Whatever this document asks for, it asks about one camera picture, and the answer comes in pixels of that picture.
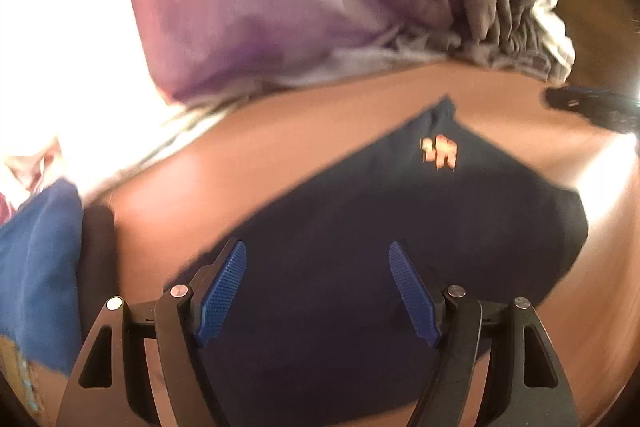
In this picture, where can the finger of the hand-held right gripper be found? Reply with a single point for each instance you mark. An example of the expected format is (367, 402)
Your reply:
(595, 107)

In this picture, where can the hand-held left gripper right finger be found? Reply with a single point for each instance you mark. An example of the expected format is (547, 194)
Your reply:
(415, 297)

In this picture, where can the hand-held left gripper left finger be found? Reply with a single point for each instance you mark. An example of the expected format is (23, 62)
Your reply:
(220, 297)

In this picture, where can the dark navy pants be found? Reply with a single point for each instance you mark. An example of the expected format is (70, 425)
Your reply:
(350, 232)

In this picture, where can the blue folded garment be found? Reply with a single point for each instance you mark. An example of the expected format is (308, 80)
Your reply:
(40, 267)

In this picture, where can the yellow woven fringed blanket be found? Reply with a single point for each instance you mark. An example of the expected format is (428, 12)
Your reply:
(15, 372)

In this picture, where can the pink sheer curtain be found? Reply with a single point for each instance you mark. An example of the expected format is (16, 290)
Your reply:
(75, 82)

